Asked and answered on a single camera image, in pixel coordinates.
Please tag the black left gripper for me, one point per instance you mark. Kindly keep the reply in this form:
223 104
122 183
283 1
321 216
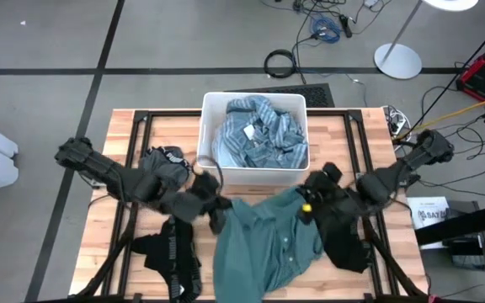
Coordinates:
196 206

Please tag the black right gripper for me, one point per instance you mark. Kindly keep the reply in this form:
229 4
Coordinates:
331 198

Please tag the green floral-print shirt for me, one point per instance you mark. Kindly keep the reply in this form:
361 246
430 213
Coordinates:
259 252

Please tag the blue striped shirt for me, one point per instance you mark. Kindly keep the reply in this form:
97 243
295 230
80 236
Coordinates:
276 143

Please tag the grey Puma underwear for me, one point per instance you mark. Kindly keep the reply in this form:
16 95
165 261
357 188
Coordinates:
162 168

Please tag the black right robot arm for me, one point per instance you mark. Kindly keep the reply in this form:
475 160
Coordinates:
394 177

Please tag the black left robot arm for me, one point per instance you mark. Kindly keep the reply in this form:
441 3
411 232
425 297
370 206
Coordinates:
99 166

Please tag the yellow gripper knob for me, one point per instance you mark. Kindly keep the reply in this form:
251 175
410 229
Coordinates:
307 207

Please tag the white plastic laundry bin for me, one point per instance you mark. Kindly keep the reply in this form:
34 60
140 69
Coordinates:
251 177

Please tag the black Puma underwear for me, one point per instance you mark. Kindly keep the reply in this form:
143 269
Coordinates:
171 269

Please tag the plain black garment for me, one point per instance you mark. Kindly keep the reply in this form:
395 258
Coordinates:
348 248

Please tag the white shirt label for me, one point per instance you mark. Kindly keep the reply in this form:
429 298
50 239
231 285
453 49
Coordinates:
249 132

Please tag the black mesh floor mat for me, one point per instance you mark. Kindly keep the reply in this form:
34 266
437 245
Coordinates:
318 97

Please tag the white power strip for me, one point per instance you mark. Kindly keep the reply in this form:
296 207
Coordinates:
398 124

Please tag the white paper box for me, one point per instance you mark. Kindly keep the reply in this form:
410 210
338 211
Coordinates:
425 219

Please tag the white floor lamp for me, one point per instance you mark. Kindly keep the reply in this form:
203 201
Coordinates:
397 61

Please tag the black metal beam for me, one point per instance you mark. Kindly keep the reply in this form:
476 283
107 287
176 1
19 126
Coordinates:
470 221

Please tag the black power strip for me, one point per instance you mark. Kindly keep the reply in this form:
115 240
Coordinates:
345 26

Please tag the thin black pole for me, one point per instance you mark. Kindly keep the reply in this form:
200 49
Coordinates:
461 69

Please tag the red tool case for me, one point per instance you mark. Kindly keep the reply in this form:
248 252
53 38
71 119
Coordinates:
484 73

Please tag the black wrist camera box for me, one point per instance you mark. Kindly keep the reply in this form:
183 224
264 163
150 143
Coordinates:
206 185
333 171

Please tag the black table frame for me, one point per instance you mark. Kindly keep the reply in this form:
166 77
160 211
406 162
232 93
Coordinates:
171 113

